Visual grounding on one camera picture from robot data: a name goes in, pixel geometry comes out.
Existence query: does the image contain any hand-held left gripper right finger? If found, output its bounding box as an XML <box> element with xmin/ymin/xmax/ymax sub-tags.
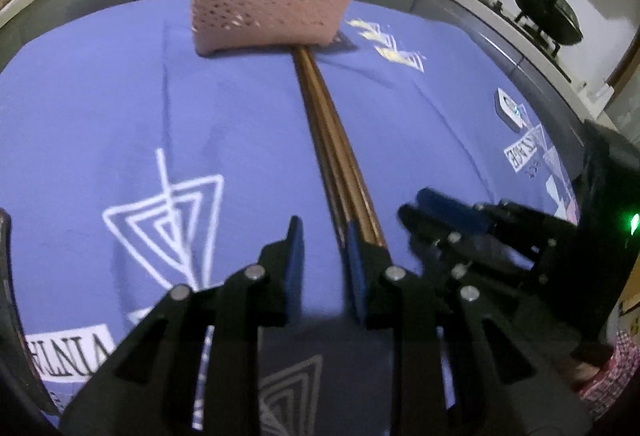
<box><xmin>345</xmin><ymin>222</ymin><xmax>593</xmax><ymax>436</ymax></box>

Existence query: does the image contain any blue printed tablecloth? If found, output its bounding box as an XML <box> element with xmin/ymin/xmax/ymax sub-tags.
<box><xmin>0</xmin><ymin>0</ymin><xmax>583</xmax><ymax>436</ymax></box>

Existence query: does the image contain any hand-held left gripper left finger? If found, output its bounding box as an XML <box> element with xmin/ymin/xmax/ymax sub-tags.
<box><xmin>60</xmin><ymin>216</ymin><xmax>306</xmax><ymax>436</ymax></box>

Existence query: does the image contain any black smartphone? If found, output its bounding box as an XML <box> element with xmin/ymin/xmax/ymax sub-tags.
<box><xmin>0</xmin><ymin>208</ymin><xmax>31</xmax><ymax>397</ymax></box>

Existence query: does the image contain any black pot with lid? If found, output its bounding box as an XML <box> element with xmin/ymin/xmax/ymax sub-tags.
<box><xmin>512</xmin><ymin>0</ymin><xmax>584</xmax><ymax>56</ymax></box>

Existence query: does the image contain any small white device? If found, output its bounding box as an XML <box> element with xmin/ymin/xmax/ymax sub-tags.
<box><xmin>495</xmin><ymin>88</ymin><xmax>526</xmax><ymax>129</ymax></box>

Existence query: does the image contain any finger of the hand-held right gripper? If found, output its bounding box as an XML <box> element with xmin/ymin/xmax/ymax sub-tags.
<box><xmin>417</xmin><ymin>187</ymin><xmax>576</xmax><ymax>257</ymax></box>
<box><xmin>397</xmin><ymin>203</ymin><xmax>547</xmax><ymax>297</ymax></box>

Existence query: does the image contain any person's right forearm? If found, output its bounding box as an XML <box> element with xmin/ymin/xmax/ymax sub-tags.
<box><xmin>570</xmin><ymin>328</ymin><xmax>636</xmax><ymax>412</ymax></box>

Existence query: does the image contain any bundle of brown wooden chopsticks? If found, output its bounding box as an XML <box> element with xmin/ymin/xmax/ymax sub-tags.
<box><xmin>291</xmin><ymin>44</ymin><xmax>388</xmax><ymax>249</ymax></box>

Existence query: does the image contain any gas stove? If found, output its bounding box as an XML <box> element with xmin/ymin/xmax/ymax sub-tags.
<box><xmin>400</xmin><ymin>0</ymin><xmax>573</xmax><ymax>81</ymax></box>

